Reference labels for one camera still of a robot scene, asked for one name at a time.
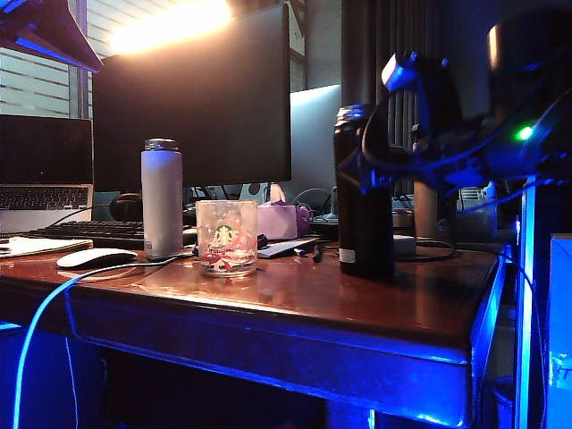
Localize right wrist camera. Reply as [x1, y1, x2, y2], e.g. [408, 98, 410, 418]
[381, 50, 464, 135]

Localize white computer mouse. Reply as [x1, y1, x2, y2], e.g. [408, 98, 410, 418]
[56, 248, 139, 270]

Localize vertical frame post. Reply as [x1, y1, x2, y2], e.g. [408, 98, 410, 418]
[516, 176, 537, 429]

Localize black power cable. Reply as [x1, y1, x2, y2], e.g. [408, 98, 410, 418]
[395, 239, 458, 264]

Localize window blinds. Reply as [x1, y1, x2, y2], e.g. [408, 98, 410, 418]
[0, 0, 233, 120]

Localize white power adapter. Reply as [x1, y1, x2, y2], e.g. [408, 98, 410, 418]
[394, 235, 417, 257]

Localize flat grey notepad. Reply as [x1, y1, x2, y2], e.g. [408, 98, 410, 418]
[257, 237, 321, 260]

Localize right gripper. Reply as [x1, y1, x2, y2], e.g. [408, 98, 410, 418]
[335, 129, 492, 198]

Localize large black monitor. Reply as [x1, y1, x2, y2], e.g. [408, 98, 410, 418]
[91, 3, 292, 194]

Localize glass cup with green logo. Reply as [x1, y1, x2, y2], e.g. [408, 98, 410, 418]
[195, 199, 259, 278]

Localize white thermos bottle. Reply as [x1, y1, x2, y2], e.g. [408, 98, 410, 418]
[140, 139, 184, 261]

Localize tan metal thermos bottle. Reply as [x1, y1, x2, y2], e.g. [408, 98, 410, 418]
[413, 181, 457, 242]

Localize black headphones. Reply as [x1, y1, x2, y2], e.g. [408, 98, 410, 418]
[109, 193, 144, 223]

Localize purple tissue box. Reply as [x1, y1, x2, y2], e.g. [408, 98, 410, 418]
[257, 183, 311, 241]

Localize silver laptop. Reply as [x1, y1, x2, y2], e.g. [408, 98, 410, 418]
[0, 114, 95, 234]

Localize black keyboard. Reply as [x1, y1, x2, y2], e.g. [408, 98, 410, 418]
[20, 221, 147, 250]

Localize black thermos bottle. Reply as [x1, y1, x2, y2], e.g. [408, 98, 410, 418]
[332, 105, 397, 277]

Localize white cable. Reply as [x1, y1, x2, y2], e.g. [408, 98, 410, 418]
[12, 255, 180, 429]

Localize translucent plastic container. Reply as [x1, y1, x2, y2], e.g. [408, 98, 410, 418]
[455, 187, 498, 240]

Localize white paper stack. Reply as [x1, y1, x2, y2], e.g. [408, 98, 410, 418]
[0, 236, 94, 260]

